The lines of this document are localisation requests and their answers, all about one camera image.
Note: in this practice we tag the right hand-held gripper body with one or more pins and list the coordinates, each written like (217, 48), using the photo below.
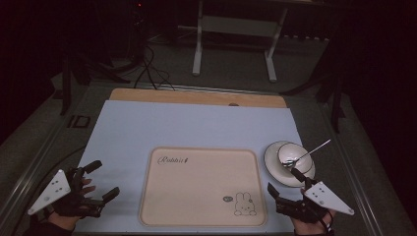
(324, 198)

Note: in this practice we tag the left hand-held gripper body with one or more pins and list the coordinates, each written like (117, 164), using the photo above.
(52, 191)

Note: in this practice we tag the white bowl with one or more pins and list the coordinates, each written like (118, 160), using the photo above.
(295, 152)

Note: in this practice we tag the white plate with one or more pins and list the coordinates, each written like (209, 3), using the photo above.
(272, 164)

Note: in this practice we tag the metal spoon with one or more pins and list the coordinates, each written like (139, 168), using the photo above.
(311, 151)

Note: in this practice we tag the person's right hand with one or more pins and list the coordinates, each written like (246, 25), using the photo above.
(311, 226)

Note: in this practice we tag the person's left hand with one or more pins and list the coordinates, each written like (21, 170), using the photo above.
(65, 221)

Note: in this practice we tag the beige tray with rabbit print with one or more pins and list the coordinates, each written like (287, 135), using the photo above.
(196, 190)

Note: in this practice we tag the black stand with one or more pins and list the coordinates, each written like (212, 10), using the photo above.
(66, 88)
(336, 98)

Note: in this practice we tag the small dark disc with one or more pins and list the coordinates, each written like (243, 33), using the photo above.
(233, 104)

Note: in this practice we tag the light blue table mat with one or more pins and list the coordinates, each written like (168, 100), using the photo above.
(183, 128)

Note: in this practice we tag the dark equipment tower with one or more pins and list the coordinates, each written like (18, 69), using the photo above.
(137, 29)

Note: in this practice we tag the white metal stand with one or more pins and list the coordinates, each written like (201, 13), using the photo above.
(239, 26)

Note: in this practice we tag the black square floor frame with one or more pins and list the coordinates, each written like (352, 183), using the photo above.
(78, 121)

